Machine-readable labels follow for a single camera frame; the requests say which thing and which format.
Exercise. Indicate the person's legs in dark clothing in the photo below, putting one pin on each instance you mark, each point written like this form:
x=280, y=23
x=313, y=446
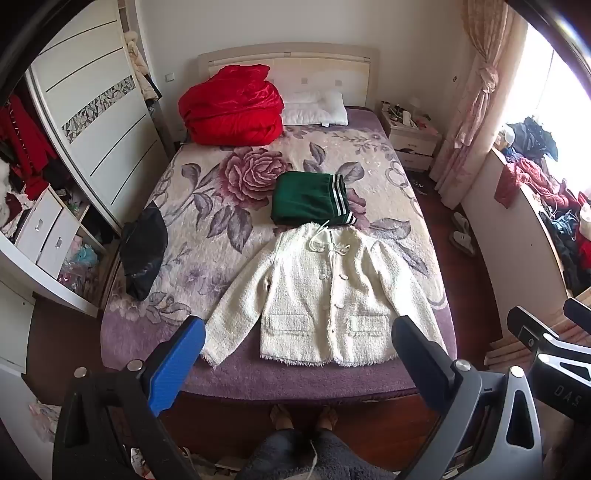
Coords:
x=286, y=457

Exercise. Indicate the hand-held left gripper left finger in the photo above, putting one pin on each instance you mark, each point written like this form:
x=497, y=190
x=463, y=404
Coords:
x=178, y=364

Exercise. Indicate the person's left foot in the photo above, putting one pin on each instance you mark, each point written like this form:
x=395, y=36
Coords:
x=281, y=419

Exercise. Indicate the red quilt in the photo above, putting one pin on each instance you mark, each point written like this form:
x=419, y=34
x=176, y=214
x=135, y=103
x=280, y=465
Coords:
x=231, y=106

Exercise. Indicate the person's foot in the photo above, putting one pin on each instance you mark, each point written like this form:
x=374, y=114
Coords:
x=328, y=419
x=281, y=419

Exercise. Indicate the black garment on bed edge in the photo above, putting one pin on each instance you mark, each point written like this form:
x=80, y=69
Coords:
x=143, y=249

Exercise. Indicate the black shoe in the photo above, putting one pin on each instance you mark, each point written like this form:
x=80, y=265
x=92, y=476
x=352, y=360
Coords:
x=419, y=185

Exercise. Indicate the white wardrobe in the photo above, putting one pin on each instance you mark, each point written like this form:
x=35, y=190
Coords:
x=92, y=69

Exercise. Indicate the wooden planks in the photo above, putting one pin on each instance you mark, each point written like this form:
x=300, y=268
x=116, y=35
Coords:
x=503, y=350

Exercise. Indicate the purple floral blanket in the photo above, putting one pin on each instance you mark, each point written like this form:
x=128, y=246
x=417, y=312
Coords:
x=221, y=194

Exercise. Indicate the white window ledge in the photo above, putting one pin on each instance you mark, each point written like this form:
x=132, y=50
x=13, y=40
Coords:
x=508, y=230

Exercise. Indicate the heap of mixed clothes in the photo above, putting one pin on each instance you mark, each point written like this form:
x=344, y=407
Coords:
x=531, y=175

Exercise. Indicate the cream bed headboard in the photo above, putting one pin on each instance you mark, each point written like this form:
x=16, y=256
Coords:
x=323, y=60

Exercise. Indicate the white nightstand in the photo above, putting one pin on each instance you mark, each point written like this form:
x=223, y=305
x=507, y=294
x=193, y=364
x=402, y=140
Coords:
x=411, y=143

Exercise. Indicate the pink curtain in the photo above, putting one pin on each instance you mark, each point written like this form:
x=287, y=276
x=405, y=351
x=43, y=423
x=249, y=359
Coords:
x=480, y=92

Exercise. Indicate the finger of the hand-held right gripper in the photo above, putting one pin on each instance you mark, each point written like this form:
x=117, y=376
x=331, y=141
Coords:
x=579, y=310
x=526, y=325

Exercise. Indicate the person's right foot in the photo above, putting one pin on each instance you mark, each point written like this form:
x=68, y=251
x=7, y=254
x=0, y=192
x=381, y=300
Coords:
x=328, y=419

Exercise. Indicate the white tweed jacket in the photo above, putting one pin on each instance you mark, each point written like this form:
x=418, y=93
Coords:
x=318, y=300

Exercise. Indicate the bright window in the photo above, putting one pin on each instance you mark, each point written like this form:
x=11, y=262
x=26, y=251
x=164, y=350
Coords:
x=558, y=69

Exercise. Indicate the white pillow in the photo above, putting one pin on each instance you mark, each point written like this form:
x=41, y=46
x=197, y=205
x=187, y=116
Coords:
x=314, y=110

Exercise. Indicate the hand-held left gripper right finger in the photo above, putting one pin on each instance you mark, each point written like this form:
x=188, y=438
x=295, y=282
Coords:
x=415, y=360

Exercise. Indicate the green pants with white stripes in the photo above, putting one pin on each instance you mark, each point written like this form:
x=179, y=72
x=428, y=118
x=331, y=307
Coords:
x=300, y=198

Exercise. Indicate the pink floral cloth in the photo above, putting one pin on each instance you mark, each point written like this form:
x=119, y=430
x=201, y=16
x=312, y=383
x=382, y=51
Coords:
x=44, y=420

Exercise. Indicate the red hanging clothes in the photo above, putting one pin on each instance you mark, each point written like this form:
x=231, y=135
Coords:
x=23, y=138

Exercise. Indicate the cream hanging garment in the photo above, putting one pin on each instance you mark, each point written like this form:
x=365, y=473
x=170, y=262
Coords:
x=138, y=60

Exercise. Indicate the pastel clothes heap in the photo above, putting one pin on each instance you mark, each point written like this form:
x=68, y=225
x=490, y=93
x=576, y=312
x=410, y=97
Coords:
x=81, y=263

